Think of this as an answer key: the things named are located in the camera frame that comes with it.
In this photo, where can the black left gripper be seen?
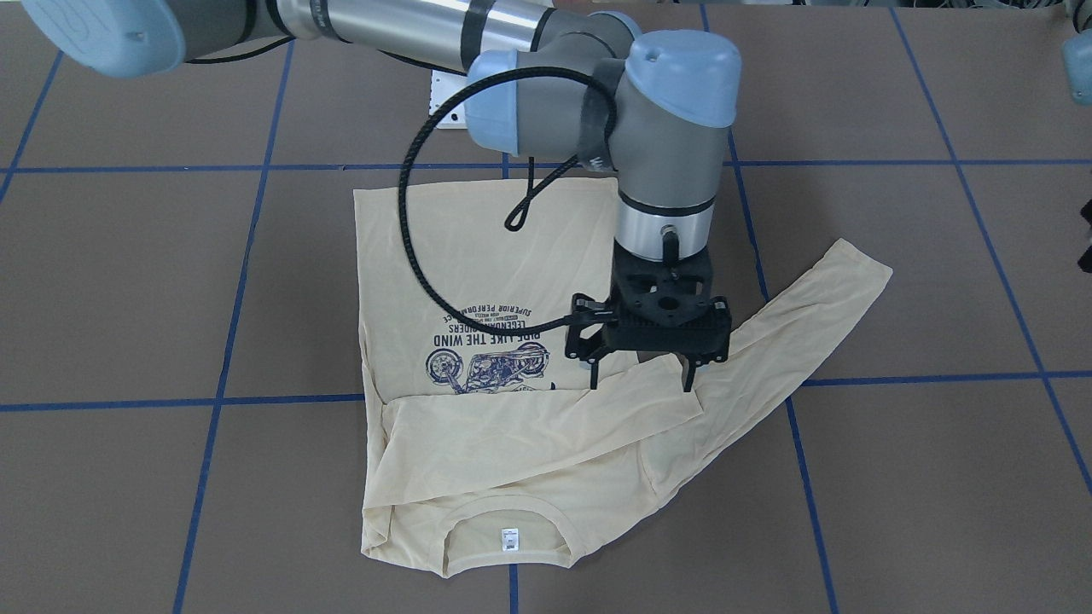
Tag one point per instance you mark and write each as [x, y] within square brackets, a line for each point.
[1087, 243]

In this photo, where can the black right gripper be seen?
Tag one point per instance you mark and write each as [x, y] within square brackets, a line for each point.
[585, 327]

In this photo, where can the cream long-sleeve printed shirt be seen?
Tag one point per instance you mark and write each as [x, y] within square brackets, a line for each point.
[484, 451]

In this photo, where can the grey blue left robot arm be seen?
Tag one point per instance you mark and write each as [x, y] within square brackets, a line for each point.
[1076, 58]

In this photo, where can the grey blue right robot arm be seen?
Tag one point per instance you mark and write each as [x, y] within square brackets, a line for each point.
[653, 108]

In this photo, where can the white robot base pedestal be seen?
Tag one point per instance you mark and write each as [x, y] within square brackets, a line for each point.
[443, 86]

